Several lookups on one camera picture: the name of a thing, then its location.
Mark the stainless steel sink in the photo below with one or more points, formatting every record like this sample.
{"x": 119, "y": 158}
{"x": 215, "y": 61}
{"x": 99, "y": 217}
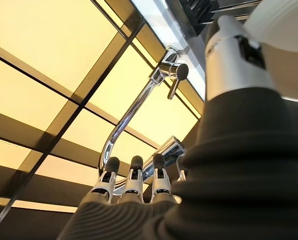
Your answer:
{"x": 188, "y": 32}

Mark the chrome kitchen faucet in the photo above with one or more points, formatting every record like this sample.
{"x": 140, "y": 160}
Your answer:
{"x": 138, "y": 102}

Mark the white plate beige underside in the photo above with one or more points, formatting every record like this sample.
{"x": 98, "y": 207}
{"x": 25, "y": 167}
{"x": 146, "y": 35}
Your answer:
{"x": 283, "y": 22}

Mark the black and silver right hand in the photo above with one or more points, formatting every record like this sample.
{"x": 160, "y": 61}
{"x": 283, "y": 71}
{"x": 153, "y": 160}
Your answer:
{"x": 238, "y": 175}

